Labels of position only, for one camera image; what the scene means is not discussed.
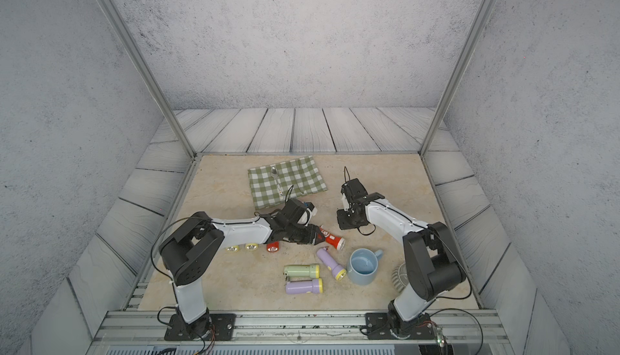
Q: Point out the red flashlight with logo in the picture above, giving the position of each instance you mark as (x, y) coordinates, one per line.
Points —
(334, 240)

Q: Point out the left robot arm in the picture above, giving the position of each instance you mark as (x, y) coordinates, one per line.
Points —
(189, 250)

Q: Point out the green checkered cloth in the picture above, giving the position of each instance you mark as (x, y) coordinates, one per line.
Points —
(300, 177)

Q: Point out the purple flashlight bottom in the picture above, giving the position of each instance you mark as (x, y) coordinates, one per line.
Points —
(312, 286)

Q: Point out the grey ribbed bowl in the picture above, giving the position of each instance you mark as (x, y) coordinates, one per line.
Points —
(399, 277)

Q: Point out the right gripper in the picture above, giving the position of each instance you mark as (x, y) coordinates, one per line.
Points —
(342, 223)

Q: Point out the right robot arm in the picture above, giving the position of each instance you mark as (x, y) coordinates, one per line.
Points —
(432, 264)

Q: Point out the purple flashlight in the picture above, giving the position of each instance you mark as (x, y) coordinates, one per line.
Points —
(312, 286)
(251, 246)
(336, 269)

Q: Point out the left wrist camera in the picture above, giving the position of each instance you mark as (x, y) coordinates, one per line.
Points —
(304, 211)

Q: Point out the metal spoon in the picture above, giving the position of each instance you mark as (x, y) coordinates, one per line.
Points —
(279, 186)

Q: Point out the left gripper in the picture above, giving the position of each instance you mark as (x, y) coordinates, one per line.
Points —
(313, 237)

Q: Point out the blue mug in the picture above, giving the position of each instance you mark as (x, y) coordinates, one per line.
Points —
(363, 265)

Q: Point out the metal base rail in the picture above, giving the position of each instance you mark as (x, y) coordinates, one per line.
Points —
(441, 331)

